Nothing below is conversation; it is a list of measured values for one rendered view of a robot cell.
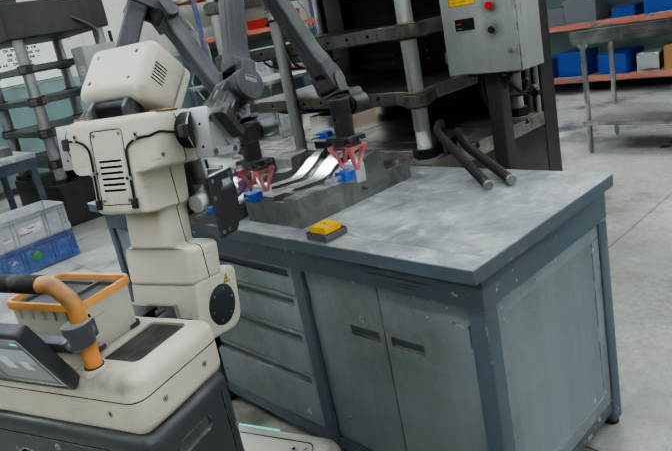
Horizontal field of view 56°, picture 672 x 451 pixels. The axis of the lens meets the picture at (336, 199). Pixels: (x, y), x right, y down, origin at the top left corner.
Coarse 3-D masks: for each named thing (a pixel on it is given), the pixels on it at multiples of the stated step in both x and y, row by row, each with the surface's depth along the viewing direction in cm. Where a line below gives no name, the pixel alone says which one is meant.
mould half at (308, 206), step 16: (368, 160) 199; (384, 160) 219; (400, 160) 215; (320, 176) 203; (368, 176) 200; (384, 176) 205; (400, 176) 210; (272, 192) 193; (288, 192) 190; (304, 192) 186; (320, 192) 186; (336, 192) 191; (352, 192) 195; (368, 192) 200; (256, 208) 196; (272, 208) 190; (288, 208) 184; (304, 208) 182; (320, 208) 186; (336, 208) 191; (288, 224) 187; (304, 224) 183
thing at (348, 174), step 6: (348, 162) 182; (348, 168) 180; (354, 168) 178; (360, 168) 179; (336, 174) 178; (342, 174) 176; (348, 174) 176; (354, 174) 178; (360, 174) 179; (330, 180) 174; (336, 180) 176; (342, 180) 177; (348, 180) 176; (354, 180) 179; (360, 180) 179
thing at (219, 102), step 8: (216, 96) 144; (224, 96) 144; (232, 96) 146; (208, 104) 142; (216, 104) 142; (224, 104) 143; (232, 104) 145; (216, 112) 139; (224, 112) 138; (232, 112) 144; (224, 120) 141; (232, 120) 141; (232, 128) 143; (240, 128) 143; (232, 136) 145; (240, 136) 145
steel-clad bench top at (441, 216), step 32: (224, 160) 313; (384, 192) 203; (416, 192) 196; (448, 192) 190; (480, 192) 183; (512, 192) 178; (544, 192) 172; (576, 192) 167; (256, 224) 196; (352, 224) 178; (384, 224) 172; (416, 224) 167; (448, 224) 163; (480, 224) 158; (512, 224) 154; (384, 256) 151; (416, 256) 146; (448, 256) 143; (480, 256) 139
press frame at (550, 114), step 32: (352, 0) 354; (384, 0) 339; (416, 0) 324; (544, 0) 281; (544, 32) 283; (352, 64) 364; (384, 64) 353; (544, 64) 285; (448, 96) 330; (480, 96) 316; (544, 96) 287
